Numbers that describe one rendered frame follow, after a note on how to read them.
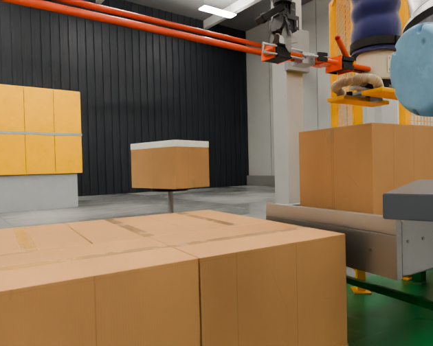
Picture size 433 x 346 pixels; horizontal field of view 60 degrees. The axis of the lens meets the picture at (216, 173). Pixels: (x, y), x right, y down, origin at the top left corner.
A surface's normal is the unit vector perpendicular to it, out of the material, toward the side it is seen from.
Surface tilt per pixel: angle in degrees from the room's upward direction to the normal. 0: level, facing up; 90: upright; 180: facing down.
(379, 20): 80
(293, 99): 90
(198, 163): 90
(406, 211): 90
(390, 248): 90
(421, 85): 99
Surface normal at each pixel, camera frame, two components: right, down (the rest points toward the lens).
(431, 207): -0.55, 0.03
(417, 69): -0.97, 0.18
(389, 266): -0.86, 0.03
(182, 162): 0.74, 0.00
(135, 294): 0.51, 0.00
